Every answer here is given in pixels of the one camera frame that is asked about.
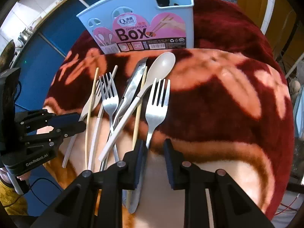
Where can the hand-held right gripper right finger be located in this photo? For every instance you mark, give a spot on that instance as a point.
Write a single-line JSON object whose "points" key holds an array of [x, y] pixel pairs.
{"points": [[169, 168]]}

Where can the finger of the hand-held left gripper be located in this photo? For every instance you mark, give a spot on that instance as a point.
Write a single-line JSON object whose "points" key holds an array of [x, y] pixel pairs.
{"points": [[70, 118], [76, 127]]}

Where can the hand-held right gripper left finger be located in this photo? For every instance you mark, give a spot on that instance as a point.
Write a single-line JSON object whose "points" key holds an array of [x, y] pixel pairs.
{"points": [[143, 166]]}

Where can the light wooden chopstick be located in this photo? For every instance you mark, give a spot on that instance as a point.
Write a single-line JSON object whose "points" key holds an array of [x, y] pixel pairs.
{"points": [[137, 121], [87, 135]]}

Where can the white chopstick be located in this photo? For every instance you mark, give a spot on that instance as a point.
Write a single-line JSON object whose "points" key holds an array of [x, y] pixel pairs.
{"points": [[95, 137]]}

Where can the small metal fork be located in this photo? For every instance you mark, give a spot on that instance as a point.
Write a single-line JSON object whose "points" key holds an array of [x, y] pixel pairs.
{"points": [[110, 99]]}

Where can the large metal fork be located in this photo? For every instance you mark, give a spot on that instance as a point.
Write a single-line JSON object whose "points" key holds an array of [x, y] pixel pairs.
{"points": [[155, 114]]}

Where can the silver metal knife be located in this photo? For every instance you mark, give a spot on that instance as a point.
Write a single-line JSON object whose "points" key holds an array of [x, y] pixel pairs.
{"points": [[133, 85]]}

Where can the blue plastic utensil box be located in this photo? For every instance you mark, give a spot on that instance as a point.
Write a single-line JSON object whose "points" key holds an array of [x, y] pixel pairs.
{"points": [[171, 19]]}

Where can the person's left hand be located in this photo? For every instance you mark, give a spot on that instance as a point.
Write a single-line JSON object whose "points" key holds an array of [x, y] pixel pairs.
{"points": [[23, 177]]}

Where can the yellow patterned clothing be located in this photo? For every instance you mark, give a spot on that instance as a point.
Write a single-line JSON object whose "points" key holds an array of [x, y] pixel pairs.
{"points": [[9, 201]]}

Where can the red printed blanket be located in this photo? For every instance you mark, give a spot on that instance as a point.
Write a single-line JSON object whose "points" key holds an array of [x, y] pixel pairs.
{"points": [[213, 99]]}

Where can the blue cabinet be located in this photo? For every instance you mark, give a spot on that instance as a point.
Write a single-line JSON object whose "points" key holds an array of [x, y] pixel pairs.
{"points": [[54, 28]]}

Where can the metal pot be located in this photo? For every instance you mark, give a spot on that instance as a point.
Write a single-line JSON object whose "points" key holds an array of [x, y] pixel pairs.
{"points": [[23, 36]]}

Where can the wooden door with frosted glass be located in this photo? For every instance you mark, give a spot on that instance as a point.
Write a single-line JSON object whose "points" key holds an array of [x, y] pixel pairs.
{"points": [[251, 0]]}

